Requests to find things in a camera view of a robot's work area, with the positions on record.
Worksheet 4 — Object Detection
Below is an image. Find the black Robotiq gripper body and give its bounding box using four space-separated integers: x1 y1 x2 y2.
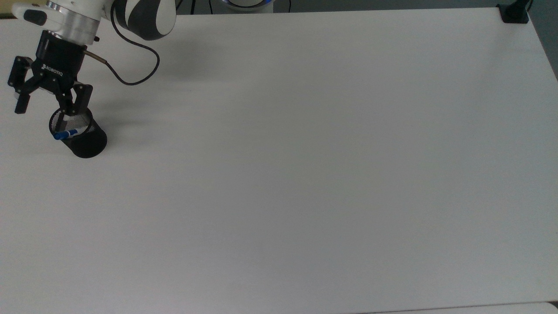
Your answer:
30 31 88 91

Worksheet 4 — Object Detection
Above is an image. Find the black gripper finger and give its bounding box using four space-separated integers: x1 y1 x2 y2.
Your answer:
51 82 94 117
7 55 44 115

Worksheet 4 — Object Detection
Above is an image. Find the blue and white marker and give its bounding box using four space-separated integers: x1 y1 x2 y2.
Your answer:
53 125 90 141

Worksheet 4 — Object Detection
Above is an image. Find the black mesh pen cup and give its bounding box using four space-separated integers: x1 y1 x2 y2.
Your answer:
49 107 108 158

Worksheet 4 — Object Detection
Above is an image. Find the black table corner clamp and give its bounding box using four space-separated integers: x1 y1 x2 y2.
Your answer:
497 0 534 24

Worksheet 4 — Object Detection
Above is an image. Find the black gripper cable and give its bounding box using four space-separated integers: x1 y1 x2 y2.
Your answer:
83 3 161 86

